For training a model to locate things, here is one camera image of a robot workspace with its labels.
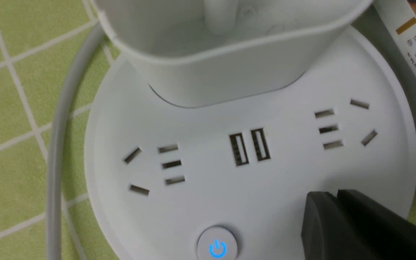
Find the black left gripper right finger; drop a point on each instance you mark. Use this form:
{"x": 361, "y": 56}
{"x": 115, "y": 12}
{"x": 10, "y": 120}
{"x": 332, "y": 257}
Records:
{"x": 391, "y": 236}

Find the white desk lamp base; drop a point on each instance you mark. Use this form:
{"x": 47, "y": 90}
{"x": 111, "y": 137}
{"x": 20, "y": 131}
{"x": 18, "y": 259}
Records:
{"x": 219, "y": 116}

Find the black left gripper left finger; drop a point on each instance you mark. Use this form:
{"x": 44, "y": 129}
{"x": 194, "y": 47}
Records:
{"x": 327, "y": 231}

